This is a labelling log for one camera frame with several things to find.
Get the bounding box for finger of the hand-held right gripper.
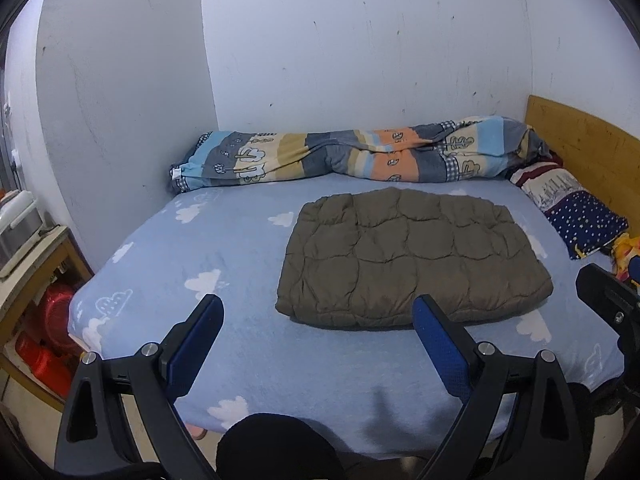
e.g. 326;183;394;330
575;262;640;356

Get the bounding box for yellow plush toy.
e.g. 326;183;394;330
612;234;640;281

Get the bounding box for blue star print pillow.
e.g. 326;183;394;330
507;160;630;260

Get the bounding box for patchwork printed blanket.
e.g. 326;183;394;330
170;116;563;193

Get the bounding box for olive quilted puffer jacket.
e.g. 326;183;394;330
275;187;553;331

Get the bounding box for wooden headboard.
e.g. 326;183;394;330
525;95;640;236

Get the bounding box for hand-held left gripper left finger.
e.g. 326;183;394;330
55;294;224;480

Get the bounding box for bed with blue cloud sheet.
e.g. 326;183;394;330
67;175;626;456

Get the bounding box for red plastic basin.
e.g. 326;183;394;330
37;282;83;351

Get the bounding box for person's dark trouser leg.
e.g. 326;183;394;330
215;412;346;480

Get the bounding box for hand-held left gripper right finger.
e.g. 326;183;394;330
412;294;586;480

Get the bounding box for red plastic container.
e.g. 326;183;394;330
15;335;73;398

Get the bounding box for wooden side table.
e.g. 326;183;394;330
0;225;93;411

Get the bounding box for white appliance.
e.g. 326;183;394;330
0;190;43;271

